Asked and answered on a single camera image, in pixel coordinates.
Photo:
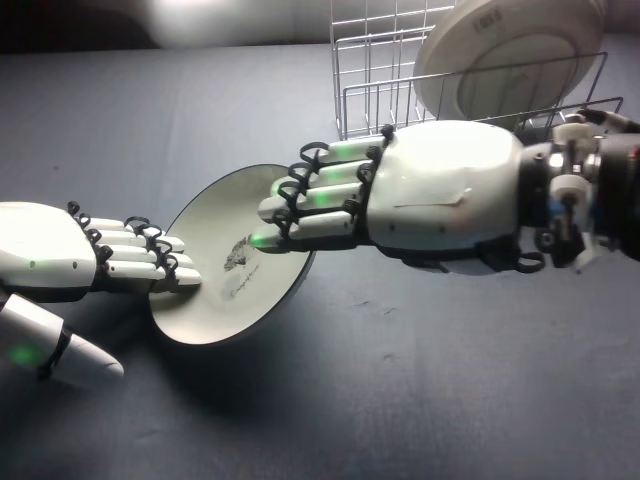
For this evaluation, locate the grey table cloth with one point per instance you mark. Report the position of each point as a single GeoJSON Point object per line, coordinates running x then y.
{"type": "Point", "coordinates": [425, 375]}

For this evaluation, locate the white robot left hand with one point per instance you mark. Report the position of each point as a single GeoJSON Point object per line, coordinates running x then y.
{"type": "Point", "coordinates": [45, 250]}

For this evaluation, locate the white plate with tree print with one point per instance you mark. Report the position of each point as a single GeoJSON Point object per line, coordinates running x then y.
{"type": "Point", "coordinates": [230, 310]}
{"type": "Point", "coordinates": [500, 50]}

